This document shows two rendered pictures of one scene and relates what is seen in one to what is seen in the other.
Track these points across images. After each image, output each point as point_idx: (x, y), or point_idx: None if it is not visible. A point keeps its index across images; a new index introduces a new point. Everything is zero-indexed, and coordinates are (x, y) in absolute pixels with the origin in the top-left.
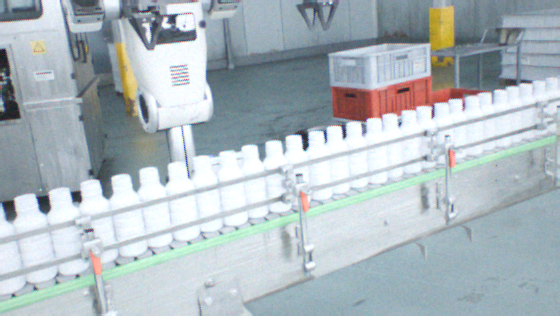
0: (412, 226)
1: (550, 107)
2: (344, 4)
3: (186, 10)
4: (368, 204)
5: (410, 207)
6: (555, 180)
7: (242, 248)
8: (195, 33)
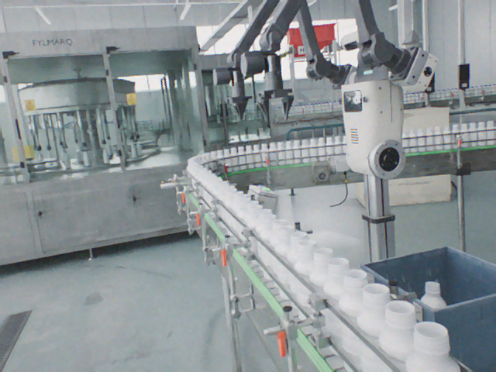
0: (245, 302)
1: None
2: None
3: (357, 88)
4: None
5: (242, 284)
6: None
7: (211, 231)
8: (361, 106)
